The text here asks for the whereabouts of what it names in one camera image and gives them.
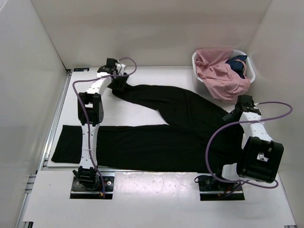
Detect aluminium frame rail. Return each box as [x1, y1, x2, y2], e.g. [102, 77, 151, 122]
[17, 67, 296, 228]

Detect black trousers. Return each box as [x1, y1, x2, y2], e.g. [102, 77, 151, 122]
[51, 79, 245, 173]

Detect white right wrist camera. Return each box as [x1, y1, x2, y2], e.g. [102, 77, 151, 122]
[252, 103, 262, 115]

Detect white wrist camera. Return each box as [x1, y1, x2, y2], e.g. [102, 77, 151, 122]
[116, 62, 126, 75]
[252, 103, 262, 115]

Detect blue label sticker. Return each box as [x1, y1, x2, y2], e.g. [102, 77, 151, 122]
[73, 67, 90, 72]

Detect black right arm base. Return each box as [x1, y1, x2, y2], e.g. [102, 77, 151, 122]
[194, 175, 245, 201]

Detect pink trousers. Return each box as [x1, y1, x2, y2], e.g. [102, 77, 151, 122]
[195, 48, 251, 102]

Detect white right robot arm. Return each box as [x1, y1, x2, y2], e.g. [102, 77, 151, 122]
[213, 95, 284, 190]

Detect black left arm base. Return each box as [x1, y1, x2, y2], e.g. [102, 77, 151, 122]
[70, 174, 115, 200]

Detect white plastic laundry basket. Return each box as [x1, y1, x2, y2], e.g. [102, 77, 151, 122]
[191, 49, 256, 96]

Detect navy blue garment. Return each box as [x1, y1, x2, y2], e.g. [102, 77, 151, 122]
[226, 55, 247, 79]

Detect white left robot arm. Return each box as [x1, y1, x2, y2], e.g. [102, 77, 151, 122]
[74, 58, 126, 190]

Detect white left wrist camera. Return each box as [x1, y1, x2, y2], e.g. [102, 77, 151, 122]
[116, 62, 126, 75]

